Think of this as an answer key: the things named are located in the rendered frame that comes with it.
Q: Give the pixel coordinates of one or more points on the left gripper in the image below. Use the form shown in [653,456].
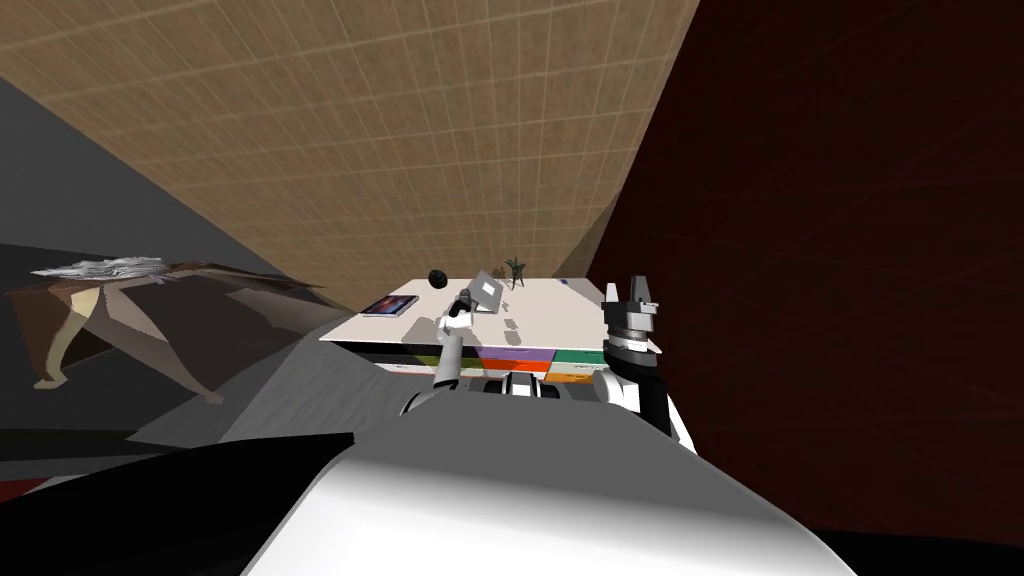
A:
[462,303]

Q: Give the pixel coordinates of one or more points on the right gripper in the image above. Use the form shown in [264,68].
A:
[630,307]

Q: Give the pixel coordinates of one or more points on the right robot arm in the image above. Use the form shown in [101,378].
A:
[638,376]

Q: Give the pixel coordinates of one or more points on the grey laptop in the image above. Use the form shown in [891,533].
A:
[486,291]

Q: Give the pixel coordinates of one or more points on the black ball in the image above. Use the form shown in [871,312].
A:
[438,278]

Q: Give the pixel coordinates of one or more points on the dark green figurine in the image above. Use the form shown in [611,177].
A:
[516,272]

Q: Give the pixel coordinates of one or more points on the dark tablet with colourful screen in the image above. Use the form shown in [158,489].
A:
[390,305]

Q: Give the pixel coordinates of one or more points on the white dresser with coloured drawers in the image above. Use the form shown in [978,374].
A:
[552,308]

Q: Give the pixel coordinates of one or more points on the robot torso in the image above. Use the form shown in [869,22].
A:
[520,496]

